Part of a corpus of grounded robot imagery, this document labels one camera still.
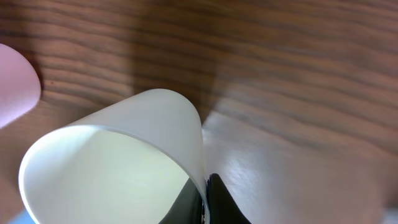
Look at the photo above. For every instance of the pink plastic cup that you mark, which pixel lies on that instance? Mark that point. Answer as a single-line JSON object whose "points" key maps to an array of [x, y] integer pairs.
{"points": [[20, 85]]}

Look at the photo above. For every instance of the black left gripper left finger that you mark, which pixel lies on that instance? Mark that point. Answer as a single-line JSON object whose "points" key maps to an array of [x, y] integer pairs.
{"points": [[187, 209]]}

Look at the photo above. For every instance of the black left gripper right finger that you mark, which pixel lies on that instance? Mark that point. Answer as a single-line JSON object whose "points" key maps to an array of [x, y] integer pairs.
{"points": [[223, 209]]}

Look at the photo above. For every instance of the light blue plastic cup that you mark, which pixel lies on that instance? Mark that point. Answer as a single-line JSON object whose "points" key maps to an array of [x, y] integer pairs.
{"points": [[22, 218]]}

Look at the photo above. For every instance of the cream white plastic cup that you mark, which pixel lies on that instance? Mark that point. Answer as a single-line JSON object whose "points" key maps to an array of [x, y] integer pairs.
{"points": [[126, 163]]}

